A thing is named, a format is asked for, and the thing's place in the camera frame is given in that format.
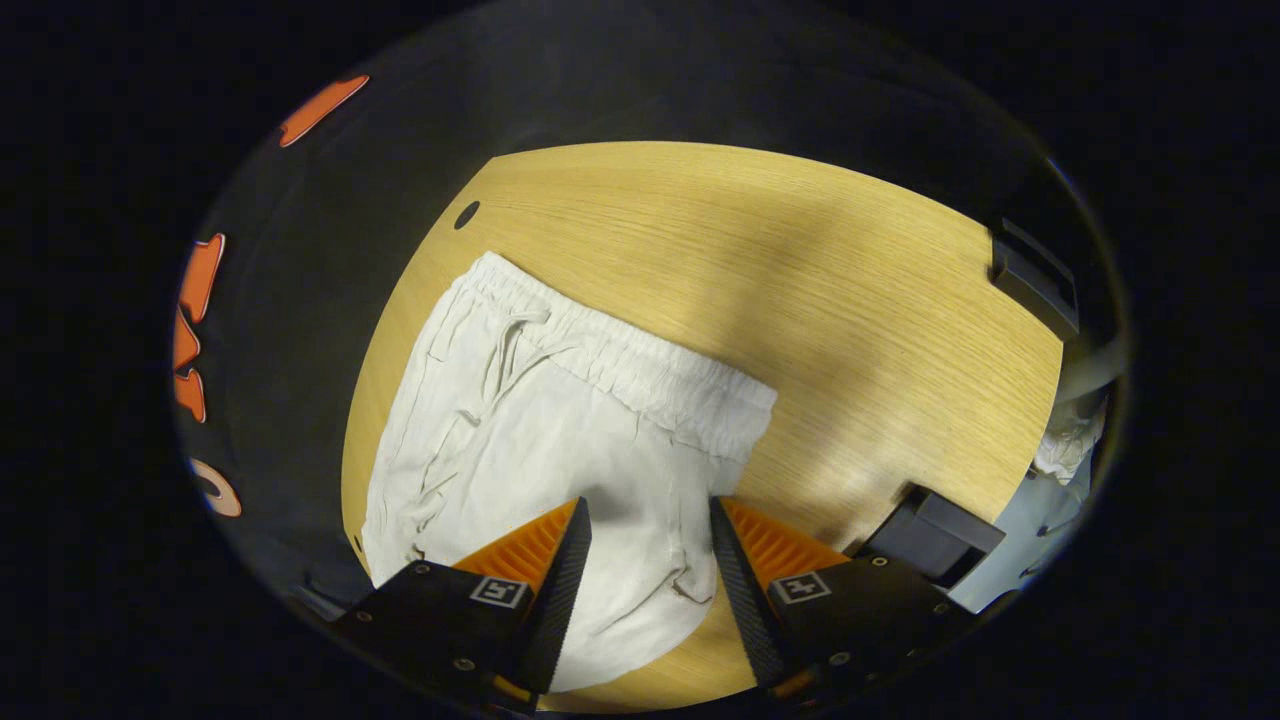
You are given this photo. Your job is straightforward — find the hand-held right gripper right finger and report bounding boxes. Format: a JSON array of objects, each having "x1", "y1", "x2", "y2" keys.
[{"x1": 709, "y1": 496, "x2": 979, "y2": 704}]

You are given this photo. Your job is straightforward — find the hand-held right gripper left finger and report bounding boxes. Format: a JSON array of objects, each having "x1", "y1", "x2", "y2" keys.
[{"x1": 328, "y1": 497, "x2": 593, "y2": 713}]

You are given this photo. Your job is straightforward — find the white jeans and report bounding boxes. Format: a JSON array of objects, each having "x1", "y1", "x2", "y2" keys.
[{"x1": 360, "y1": 250, "x2": 779, "y2": 693}]

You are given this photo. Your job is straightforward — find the black block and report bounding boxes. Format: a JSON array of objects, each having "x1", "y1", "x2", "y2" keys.
[
  {"x1": 848, "y1": 484, "x2": 1007, "y2": 591},
  {"x1": 990, "y1": 218, "x2": 1081, "y2": 343}
]

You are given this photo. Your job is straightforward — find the white crumpled cloth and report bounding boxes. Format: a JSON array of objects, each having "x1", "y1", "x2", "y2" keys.
[{"x1": 1032, "y1": 395, "x2": 1109, "y2": 486}]

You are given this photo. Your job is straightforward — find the white curved tube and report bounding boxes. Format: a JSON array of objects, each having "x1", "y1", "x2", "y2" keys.
[{"x1": 1050, "y1": 335, "x2": 1129, "y2": 406}]

